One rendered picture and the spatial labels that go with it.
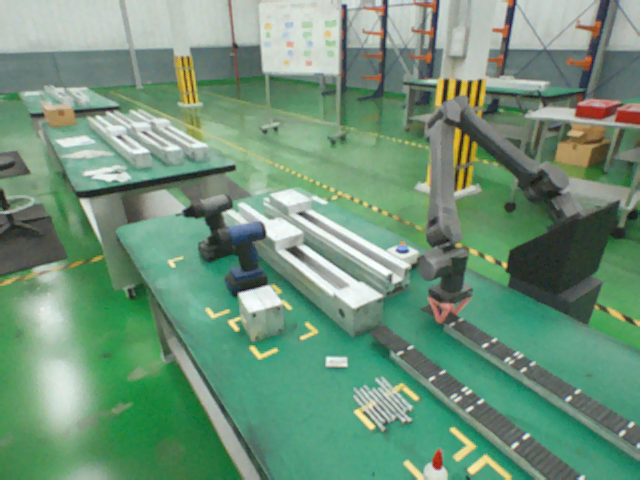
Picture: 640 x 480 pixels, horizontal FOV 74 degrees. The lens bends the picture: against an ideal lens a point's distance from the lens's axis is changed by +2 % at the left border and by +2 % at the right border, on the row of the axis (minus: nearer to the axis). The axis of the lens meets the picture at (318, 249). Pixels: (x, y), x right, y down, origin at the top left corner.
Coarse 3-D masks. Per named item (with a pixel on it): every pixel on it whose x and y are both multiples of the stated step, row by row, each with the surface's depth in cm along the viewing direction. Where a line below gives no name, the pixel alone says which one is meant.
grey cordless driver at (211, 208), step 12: (192, 204) 140; (204, 204) 141; (216, 204) 143; (228, 204) 146; (192, 216) 140; (204, 216) 143; (216, 216) 146; (216, 228) 148; (204, 240) 149; (204, 252) 147; (216, 252) 149; (228, 252) 152
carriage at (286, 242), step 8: (272, 224) 147; (280, 224) 146; (288, 224) 146; (272, 232) 141; (280, 232) 140; (288, 232) 140; (296, 232) 140; (264, 240) 142; (272, 240) 137; (280, 240) 136; (288, 240) 138; (296, 240) 140; (272, 248) 138; (280, 248) 137; (288, 248) 141
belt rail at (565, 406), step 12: (444, 324) 112; (456, 336) 109; (480, 348) 103; (492, 360) 101; (516, 372) 96; (528, 384) 94; (552, 396) 91; (564, 408) 88; (588, 420) 85; (600, 432) 83; (612, 432) 81; (624, 444) 80; (636, 456) 78
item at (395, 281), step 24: (288, 216) 166; (312, 216) 165; (312, 240) 156; (336, 240) 143; (360, 240) 143; (336, 264) 144; (360, 264) 133; (384, 264) 134; (408, 264) 127; (384, 288) 126; (408, 288) 131
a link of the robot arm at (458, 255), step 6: (456, 246) 106; (462, 246) 104; (444, 252) 102; (450, 252) 102; (456, 252) 103; (462, 252) 103; (468, 252) 104; (450, 258) 101; (456, 258) 102; (462, 258) 102; (456, 264) 103; (462, 264) 103; (456, 270) 103; (462, 270) 104
